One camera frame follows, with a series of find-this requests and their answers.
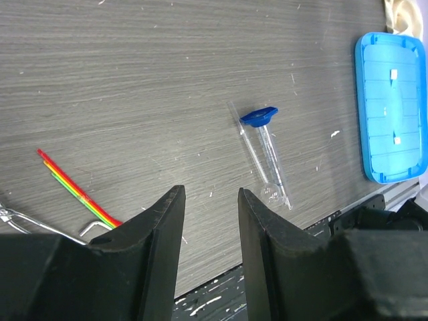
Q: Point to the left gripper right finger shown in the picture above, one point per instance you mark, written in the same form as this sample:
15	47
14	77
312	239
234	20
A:
289	274

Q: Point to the blue plastic lid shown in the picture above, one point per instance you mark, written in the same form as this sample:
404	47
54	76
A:
391	87

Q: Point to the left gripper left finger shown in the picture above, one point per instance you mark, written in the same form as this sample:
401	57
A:
139	262

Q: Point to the cream cloth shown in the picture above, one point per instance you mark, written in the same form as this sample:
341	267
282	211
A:
403	17

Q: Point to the red yellow stick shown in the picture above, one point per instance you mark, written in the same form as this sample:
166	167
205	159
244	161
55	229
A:
77	191

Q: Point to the metal test tube holder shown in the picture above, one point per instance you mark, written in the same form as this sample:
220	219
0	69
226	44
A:
8	215

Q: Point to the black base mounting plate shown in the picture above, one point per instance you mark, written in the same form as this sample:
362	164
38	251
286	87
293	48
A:
223	298

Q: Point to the clear plastic pipette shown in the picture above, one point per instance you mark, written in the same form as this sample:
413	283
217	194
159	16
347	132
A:
270	194

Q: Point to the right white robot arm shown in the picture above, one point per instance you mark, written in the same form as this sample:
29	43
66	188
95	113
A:
372	215

